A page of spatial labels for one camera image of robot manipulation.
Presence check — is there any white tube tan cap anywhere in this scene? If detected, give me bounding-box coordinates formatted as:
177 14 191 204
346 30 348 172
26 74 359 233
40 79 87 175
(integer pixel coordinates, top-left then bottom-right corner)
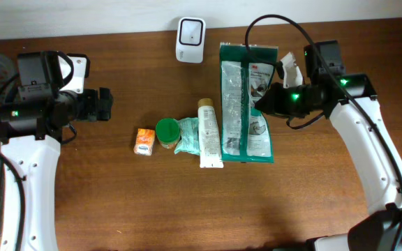
198 98 223 168

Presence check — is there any green-lid jar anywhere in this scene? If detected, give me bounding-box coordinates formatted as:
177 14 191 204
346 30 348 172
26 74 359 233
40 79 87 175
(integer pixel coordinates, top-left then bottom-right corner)
156 118 181 149

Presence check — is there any green 3M gloves package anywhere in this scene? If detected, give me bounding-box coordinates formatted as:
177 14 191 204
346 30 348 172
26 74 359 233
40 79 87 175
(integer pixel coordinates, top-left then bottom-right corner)
219 43 278 163

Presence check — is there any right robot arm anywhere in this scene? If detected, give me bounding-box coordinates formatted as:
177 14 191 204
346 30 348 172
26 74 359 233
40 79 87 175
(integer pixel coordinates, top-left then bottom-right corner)
255 40 402 250

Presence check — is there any orange tissue packet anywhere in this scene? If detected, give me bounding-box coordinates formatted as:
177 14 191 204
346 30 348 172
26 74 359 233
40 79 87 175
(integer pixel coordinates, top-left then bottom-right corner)
133 128 156 156

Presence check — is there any white barcode scanner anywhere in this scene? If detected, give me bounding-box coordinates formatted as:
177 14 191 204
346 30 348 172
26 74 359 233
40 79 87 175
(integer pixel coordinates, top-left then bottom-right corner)
175 17 206 63

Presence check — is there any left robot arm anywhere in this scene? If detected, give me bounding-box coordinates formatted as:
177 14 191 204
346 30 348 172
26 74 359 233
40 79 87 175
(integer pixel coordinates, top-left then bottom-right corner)
0 51 114 250

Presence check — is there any right black cable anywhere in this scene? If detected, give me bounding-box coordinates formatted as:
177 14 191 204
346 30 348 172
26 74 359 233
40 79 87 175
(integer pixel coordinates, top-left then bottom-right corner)
244 13 402 251

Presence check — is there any mint green plastic packet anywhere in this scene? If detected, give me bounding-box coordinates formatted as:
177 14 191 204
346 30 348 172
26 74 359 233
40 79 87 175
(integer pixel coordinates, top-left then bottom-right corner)
174 117 200 155

